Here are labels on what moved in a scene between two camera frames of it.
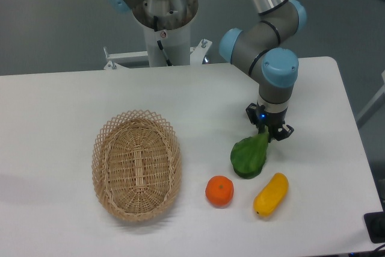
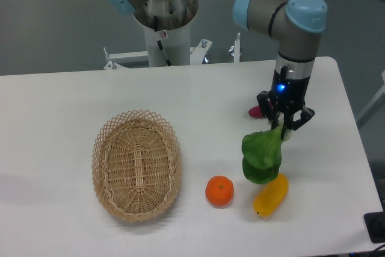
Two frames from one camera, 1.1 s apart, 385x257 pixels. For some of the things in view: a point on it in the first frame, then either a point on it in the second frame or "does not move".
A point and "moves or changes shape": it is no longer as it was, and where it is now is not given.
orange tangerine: [219, 190] does not move
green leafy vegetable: [248, 154] moves or changes shape
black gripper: [266, 121] to [289, 94]
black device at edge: [375, 223] does not move
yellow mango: [270, 198] does not move
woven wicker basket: [136, 165] does not move
